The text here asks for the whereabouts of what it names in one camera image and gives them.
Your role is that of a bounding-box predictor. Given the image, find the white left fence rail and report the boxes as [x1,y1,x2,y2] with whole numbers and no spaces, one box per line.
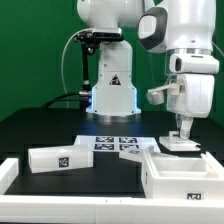
[0,158,19,195]

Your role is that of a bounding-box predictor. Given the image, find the white cabinet body box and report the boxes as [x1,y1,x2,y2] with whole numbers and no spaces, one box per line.
[141,149,224,200]

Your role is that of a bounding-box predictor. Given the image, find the white base tag sheet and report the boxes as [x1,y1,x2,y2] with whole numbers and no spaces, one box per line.
[74,135,160,152]

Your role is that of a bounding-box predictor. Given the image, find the white cabinet door with knob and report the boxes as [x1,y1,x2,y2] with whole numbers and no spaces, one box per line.
[159,131,200,152]

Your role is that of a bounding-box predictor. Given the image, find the white long cabinet block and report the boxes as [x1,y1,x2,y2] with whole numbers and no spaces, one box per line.
[28,144,93,173]

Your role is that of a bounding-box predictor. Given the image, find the black cables on table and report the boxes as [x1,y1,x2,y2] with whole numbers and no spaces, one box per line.
[40,91,93,110]

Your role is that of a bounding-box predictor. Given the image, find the white fence rail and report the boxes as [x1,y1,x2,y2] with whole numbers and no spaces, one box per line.
[0,158,19,195]
[0,195,224,224]

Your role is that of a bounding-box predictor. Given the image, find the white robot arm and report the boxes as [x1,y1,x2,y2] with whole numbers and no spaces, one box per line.
[77,0,219,139]

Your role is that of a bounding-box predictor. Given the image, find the grey camera cable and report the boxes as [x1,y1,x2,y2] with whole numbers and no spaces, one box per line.
[61,29,91,95]

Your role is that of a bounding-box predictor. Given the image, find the white front fence rail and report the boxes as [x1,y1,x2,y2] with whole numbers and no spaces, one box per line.
[0,195,224,224]

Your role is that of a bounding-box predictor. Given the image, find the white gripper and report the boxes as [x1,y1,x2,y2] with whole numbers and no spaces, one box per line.
[147,54,219,139]

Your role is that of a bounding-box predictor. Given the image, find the white cabinet door panel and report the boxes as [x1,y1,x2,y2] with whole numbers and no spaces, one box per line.
[119,147,149,163]

